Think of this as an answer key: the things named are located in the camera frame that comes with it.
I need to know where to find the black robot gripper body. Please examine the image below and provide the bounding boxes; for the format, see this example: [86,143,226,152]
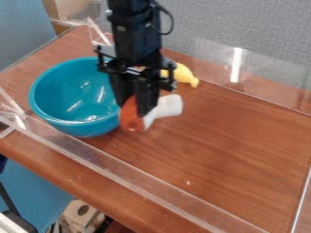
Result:
[96,0,176,91]

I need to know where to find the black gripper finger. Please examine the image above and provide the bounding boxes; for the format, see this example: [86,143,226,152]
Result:
[110,73,135,106]
[135,76,159,117]

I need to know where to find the brown and white toy mushroom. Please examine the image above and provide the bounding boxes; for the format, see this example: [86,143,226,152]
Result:
[119,94,183,132]

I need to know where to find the blue plastic bowl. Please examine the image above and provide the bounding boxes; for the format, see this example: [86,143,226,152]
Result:
[28,56,120,137]

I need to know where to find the yellow toy banana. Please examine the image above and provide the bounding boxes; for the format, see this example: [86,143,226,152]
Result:
[174,63,199,87]

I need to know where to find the clear acrylic front barrier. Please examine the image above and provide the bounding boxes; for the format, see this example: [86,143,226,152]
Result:
[15,115,267,233]

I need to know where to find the clear acrylic barrier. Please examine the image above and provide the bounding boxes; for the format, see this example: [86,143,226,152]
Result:
[163,40,311,116]
[15,115,267,233]

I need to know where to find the clear acrylic back barrier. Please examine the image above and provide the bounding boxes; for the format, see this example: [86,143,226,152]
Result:
[163,40,311,116]

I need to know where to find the white perforated block below table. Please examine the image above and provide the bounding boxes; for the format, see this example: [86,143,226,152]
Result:
[59,200,106,233]

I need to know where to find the clear acrylic corner bracket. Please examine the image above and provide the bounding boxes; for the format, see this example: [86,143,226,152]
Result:
[62,16,115,46]

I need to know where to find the clear acrylic left bracket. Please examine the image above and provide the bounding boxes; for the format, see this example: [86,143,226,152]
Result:
[0,87,26,139]

